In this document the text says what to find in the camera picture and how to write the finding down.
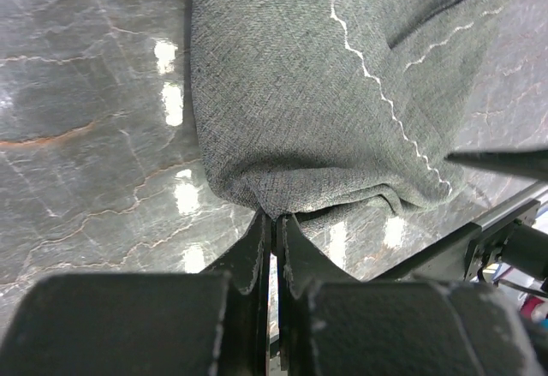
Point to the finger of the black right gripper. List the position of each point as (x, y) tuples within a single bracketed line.
[(530, 164)]

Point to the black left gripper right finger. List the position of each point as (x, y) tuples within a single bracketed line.
[(333, 324)]

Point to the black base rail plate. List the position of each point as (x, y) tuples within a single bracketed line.
[(503, 234)]

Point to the grey-green cloth napkin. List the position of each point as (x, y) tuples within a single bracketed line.
[(302, 105)]

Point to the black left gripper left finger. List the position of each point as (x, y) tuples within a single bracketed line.
[(213, 322)]

